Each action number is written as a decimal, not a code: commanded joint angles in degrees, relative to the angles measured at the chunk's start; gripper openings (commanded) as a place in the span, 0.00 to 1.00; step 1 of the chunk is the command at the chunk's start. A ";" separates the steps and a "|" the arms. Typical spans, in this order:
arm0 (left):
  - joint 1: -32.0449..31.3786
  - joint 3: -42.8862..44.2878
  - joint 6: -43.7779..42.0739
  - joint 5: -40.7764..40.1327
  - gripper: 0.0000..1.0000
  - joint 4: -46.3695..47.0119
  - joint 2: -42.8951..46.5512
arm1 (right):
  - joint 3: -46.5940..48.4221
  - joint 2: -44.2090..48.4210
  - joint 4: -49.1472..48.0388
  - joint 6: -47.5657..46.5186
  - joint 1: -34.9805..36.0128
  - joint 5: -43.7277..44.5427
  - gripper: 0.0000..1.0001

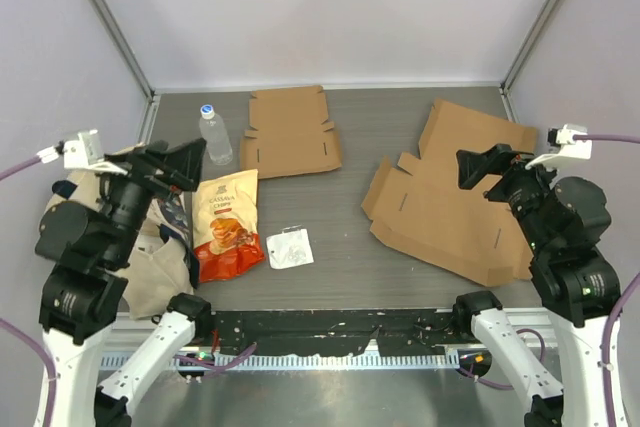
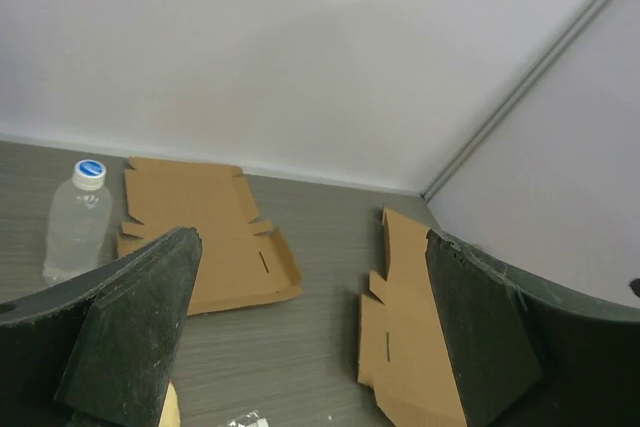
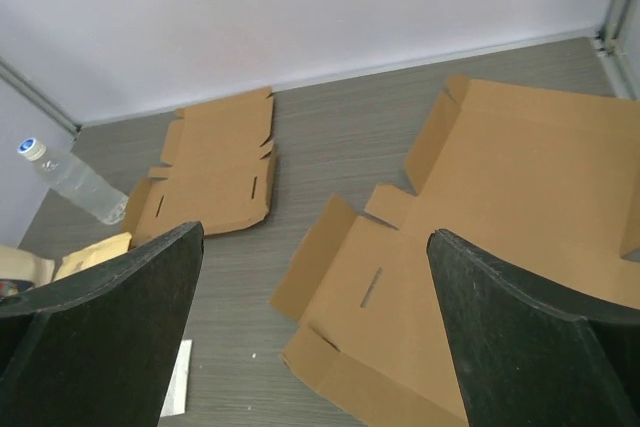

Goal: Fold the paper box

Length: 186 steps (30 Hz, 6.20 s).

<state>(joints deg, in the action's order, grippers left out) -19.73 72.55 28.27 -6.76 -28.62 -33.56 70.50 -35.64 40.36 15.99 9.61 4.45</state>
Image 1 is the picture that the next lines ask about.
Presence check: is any cassava chips bag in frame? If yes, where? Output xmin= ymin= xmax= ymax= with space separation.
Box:
xmin=192 ymin=169 xmax=265 ymax=283

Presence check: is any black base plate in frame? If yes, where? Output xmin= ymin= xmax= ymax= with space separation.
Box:
xmin=214 ymin=309 xmax=473 ymax=357

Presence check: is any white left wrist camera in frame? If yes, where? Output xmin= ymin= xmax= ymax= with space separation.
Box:
xmin=36 ymin=129 xmax=127 ymax=175

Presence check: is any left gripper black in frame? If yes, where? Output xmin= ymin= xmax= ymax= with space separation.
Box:
xmin=94 ymin=133 xmax=209 ymax=261

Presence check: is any beige canvas tote bag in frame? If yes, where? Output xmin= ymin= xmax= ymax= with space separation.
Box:
xmin=35 ymin=150 xmax=194 ymax=320

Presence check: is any slotted cable duct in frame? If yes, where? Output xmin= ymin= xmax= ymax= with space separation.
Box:
xmin=100 ymin=350 xmax=460 ymax=372

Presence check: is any small clear plastic bag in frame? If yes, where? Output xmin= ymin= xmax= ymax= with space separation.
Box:
xmin=266 ymin=226 xmax=314 ymax=270

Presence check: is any aluminium frame post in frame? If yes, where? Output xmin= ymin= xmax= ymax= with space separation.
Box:
xmin=501 ymin=0 xmax=563 ymax=98
xmin=88 ymin=0 xmax=158 ymax=142

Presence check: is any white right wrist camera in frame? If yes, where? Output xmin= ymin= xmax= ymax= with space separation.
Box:
xmin=525 ymin=124 xmax=592 ymax=171

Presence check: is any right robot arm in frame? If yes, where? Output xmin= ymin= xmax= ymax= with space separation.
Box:
xmin=451 ymin=141 xmax=636 ymax=426

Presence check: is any small flat cardboard box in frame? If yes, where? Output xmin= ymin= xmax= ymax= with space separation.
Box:
xmin=239 ymin=85 xmax=342 ymax=179

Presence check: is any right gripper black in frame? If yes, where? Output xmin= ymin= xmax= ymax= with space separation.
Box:
xmin=456 ymin=138 xmax=570 ymax=250

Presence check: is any right aluminium frame post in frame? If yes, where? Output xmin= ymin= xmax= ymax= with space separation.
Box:
xmin=501 ymin=0 xmax=563 ymax=98

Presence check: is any left aluminium frame post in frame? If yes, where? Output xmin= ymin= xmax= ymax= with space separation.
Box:
xmin=88 ymin=0 xmax=158 ymax=142

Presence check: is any clear plastic water bottle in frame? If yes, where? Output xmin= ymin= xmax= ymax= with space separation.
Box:
xmin=199 ymin=104 xmax=233 ymax=166

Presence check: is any large brown cardboard box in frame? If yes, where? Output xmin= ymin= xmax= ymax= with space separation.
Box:
xmin=362 ymin=99 xmax=538 ymax=287

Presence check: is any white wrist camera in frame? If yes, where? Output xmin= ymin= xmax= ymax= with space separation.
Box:
xmin=525 ymin=124 xmax=592 ymax=171
xmin=36 ymin=129 xmax=127 ymax=175

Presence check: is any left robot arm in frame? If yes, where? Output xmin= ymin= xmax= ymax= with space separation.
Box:
xmin=34 ymin=130 xmax=214 ymax=426

